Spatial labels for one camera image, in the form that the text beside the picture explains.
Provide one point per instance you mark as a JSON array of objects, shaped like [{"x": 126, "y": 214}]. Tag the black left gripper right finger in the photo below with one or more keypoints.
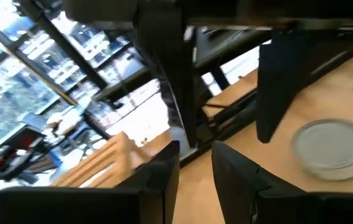
[{"x": 235, "y": 180}]

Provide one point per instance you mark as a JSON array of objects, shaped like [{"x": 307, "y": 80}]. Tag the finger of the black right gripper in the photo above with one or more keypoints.
[
  {"x": 275, "y": 93},
  {"x": 176, "y": 93}
]

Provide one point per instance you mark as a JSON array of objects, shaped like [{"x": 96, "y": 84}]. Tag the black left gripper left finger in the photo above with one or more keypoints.
[{"x": 160, "y": 174}]

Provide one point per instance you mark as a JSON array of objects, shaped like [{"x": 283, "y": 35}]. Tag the green label tuna can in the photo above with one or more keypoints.
[{"x": 332, "y": 146}]

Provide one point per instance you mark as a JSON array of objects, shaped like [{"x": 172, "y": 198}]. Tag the wooden slatted shelf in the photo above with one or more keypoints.
[{"x": 107, "y": 161}]

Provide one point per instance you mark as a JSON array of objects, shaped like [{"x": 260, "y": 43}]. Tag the black desk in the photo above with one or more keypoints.
[{"x": 226, "y": 46}]

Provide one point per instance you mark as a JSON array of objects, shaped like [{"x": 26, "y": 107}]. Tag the black metal table frame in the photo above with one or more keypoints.
[{"x": 226, "y": 124}]

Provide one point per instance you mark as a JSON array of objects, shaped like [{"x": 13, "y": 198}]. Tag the large glass window wall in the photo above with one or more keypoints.
[{"x": 5, "y": 93}]

